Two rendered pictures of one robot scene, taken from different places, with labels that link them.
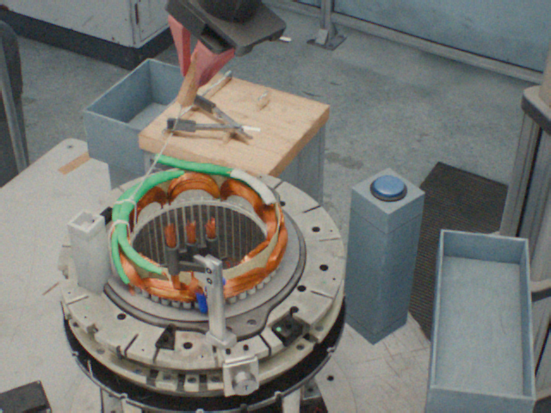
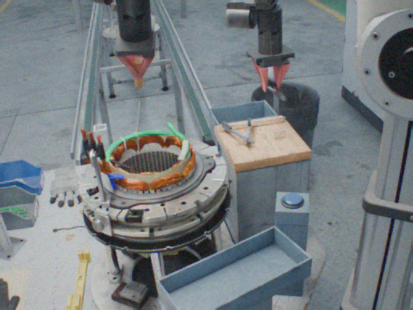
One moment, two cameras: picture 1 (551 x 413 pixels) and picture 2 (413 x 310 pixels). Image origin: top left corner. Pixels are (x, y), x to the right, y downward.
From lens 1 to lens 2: 0.73 m
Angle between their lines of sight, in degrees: 42
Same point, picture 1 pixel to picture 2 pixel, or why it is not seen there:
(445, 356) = (203, 283)
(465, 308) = (247, 272)
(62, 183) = not seen: hidden behind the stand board
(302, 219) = (206, 182)
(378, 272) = not seen: hidden behind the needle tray
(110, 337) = (81, 181)
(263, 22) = (140, 45)
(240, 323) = (119, 201)
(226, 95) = (272, 127)
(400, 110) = not seen: outside the picture
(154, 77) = (264, 111)
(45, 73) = (357, 136)
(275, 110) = (282, 141)
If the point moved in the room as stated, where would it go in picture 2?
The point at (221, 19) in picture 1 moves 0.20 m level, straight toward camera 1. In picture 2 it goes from (121, 38) to (15, 73)
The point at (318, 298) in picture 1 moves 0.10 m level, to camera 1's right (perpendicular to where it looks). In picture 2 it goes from (161, 211) to (194, 236)
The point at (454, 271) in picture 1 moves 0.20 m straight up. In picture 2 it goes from (269, 254) to (269, 163)
